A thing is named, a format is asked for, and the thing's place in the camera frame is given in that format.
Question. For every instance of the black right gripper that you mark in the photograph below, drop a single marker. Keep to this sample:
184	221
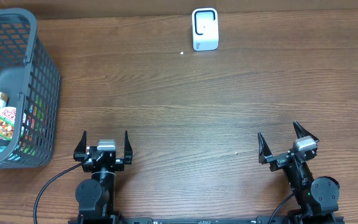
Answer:
278	160

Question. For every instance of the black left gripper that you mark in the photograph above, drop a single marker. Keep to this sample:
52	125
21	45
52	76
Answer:
119	164

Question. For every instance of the colourful candy bag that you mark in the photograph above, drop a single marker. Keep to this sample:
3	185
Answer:
34	128

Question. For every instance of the cup noodles container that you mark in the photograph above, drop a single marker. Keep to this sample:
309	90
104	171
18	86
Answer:
7	122

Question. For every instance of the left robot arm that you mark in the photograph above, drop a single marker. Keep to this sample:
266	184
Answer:
95	196

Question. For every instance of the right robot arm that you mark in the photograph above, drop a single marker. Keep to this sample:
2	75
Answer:
312	200

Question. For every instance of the white barcode scanner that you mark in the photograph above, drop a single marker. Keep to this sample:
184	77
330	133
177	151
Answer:
205	29

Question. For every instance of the dark grey plastic basket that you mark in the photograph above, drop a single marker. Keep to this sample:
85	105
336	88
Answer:
26	70

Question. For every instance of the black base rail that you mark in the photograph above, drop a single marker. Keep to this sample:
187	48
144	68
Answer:
147	220

